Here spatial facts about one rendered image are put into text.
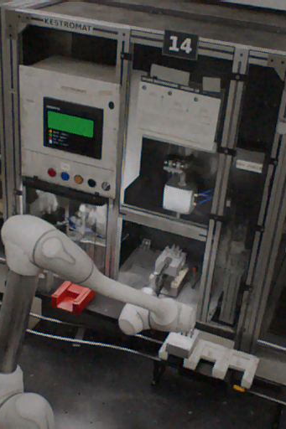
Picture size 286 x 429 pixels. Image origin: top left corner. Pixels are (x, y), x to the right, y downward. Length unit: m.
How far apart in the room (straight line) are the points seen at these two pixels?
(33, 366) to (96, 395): 0.31
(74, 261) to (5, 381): 0.54
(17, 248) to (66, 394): 0.77
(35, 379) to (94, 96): 1.15
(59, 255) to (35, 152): 0.74
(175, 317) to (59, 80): 0.97
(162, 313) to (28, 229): 0.59
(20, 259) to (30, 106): 0.70
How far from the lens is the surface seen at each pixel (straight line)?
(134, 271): 2.79
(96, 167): 2.37
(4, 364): 2.18
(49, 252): 1.84
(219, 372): 2.39
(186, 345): 2.40
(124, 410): 2.47
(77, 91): 2.30
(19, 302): 2.06
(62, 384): 2.56
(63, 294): 2.57
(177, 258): 2.64
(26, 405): 2.11
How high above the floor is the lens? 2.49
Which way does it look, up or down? 29 degrees down
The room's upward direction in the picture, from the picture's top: 5 degrees clockwise
